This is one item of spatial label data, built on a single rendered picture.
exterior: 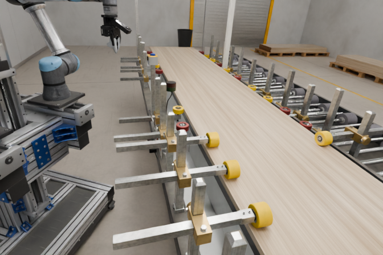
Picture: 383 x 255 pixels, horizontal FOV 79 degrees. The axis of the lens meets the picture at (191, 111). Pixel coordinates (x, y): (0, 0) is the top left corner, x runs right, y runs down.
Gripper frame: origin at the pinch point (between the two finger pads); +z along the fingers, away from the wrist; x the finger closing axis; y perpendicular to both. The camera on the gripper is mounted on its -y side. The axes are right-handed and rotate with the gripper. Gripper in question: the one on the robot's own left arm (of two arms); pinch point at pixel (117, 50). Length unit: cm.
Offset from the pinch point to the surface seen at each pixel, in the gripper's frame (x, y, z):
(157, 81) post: -16.8, -18.1, 21.5
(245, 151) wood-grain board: 16, -82, 42
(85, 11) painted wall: -587, 477, 20
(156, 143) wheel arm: 33, -39, 36
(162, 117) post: 4.9, -30.5, 36.3
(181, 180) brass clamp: 55, -59, 35
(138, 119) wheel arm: -6.5, -8.0, 47.3
